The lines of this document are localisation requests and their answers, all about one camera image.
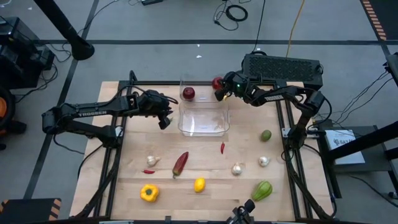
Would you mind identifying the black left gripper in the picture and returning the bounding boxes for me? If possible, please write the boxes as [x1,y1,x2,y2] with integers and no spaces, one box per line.
[138,89,174,131]

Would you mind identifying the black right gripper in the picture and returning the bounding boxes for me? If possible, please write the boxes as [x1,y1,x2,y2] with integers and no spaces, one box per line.
[214,71,252,102]

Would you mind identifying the red orange apple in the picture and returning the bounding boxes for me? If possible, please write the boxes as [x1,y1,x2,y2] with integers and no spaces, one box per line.
[211,77,224,91]

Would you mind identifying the dark red apple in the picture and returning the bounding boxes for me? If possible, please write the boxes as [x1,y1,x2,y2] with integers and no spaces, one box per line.
[182,86,197,101]

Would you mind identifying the long red pepper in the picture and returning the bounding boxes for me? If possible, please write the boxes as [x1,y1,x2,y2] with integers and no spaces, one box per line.
[172,151,190,180]

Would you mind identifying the yellow bell pepper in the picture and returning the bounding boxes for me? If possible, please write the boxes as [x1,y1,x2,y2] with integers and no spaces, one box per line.
[139,183,160,203]

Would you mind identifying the green chayote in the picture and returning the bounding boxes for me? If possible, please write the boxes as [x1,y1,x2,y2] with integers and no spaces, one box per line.
[251,180,274,202]

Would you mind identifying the small clear plastic bin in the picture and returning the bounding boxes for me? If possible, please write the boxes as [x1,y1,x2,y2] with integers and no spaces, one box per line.
[179,73,230,104]

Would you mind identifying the large clear plastic bin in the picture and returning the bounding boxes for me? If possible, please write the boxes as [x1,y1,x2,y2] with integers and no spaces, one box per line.
[177,101,231,138]

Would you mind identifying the black perforated computer case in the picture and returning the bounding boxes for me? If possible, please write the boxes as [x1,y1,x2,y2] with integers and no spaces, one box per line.
[241,53,324,101]

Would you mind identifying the large yellow lemon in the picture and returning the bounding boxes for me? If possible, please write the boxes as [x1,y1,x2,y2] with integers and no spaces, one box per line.
[193,177,206,194]

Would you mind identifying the black pole stand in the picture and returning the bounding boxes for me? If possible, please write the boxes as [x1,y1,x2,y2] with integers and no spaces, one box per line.
[32,0,96,62]

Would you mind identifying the white printed paper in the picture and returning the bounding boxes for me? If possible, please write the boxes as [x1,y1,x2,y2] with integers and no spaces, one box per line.
[325,129,366,166]

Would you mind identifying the black equipment rack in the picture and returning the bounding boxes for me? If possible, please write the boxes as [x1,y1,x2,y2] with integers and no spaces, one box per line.
[0,16,56,90]

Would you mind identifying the black and orange machine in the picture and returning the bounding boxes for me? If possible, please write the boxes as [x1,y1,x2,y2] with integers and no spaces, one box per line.
[0,86,28,151]

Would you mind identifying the black metal stand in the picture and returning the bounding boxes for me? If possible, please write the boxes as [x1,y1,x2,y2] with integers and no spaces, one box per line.
[317,119,398,200]

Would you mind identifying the black mat orange stripes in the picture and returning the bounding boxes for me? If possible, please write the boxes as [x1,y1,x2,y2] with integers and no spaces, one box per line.
[0,198,62,224]
[359,0,398,42]

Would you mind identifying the black metal table frame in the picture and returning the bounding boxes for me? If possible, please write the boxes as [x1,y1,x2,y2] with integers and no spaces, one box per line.
[73,70,340,224]

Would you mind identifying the coiled black cable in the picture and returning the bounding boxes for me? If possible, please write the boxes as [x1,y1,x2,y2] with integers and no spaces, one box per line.
[213,0,249,32]

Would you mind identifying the yellow cable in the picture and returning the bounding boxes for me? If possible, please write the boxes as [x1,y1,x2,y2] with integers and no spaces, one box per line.
[285,0,306,58]

